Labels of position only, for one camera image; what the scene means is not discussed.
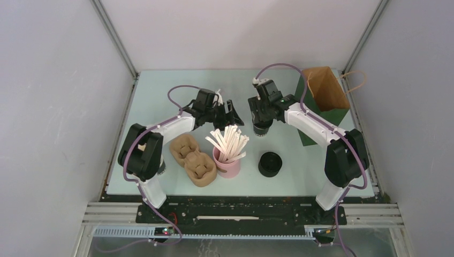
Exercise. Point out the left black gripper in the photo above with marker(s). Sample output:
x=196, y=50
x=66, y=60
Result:
x=228, y=119

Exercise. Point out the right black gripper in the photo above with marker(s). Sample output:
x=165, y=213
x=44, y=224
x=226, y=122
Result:
x=255, y=103

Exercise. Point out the black paper coffee cup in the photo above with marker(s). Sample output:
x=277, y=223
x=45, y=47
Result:
x=261, y=129

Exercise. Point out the green paper bag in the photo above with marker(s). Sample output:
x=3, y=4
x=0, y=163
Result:
x=323, y=94

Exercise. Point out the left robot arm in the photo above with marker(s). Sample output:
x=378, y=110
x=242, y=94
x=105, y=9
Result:
x=141, y=152

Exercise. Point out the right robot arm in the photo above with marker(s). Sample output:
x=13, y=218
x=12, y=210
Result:
x=346, y=154

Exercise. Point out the bundle of white straws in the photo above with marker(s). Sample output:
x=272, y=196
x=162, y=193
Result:
x=230, y=143

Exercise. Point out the pink straw holder cup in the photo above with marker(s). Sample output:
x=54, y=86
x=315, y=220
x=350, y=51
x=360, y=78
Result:
x=225, y=170

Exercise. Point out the stack of black lids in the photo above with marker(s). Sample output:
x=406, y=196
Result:
x=270, y=164

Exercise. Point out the brown cardboard cup carrier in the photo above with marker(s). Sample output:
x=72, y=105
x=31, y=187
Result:
x=200, y=167

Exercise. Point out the stack of paper cups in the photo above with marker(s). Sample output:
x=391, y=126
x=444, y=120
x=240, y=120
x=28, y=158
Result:
x=162, y=166

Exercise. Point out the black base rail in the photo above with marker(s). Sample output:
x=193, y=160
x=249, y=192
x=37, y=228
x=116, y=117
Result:
x=238, y=215

